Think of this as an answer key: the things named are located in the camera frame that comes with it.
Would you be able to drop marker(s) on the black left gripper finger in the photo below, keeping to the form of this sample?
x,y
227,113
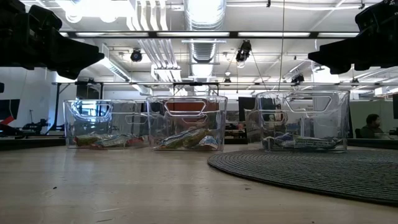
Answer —
x,y
71,53
71,73

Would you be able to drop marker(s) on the black ceiling spotlight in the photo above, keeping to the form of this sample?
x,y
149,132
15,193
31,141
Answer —
x,y
243,51
297,79
136,55

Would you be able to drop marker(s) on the clear plastic bin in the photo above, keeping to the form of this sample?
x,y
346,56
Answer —
x,y
339,124
161,121
93,121

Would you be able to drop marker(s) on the pale green partition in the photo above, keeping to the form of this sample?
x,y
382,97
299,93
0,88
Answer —
x,y
385,109

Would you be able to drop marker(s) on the black background machine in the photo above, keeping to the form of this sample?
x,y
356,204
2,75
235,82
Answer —
x,y
37,127

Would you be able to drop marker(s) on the person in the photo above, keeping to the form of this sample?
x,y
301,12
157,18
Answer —
x,y
371,129

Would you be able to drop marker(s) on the black screen red stripe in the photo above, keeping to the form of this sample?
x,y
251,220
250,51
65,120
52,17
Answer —
x,y
11,107

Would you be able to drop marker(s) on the white ceiling pipes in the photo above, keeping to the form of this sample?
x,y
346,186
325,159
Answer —
x,y
155,46

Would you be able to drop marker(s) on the round grey woven mat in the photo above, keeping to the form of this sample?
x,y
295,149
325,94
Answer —
x,y
311,174

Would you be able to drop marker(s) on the orange brown panel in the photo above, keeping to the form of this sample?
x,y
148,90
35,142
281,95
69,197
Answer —
x,y
186,107

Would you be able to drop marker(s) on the long ceiling light strip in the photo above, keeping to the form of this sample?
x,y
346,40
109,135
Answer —
x,y
192,34

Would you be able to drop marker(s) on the black overhead rail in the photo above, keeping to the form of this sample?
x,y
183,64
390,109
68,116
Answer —
x,y
264,83

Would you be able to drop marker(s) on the black aluminium frame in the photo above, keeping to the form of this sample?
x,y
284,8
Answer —
x,y
31,143

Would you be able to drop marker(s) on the silver ventilation duct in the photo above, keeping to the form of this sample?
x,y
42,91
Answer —
x,y
203,18

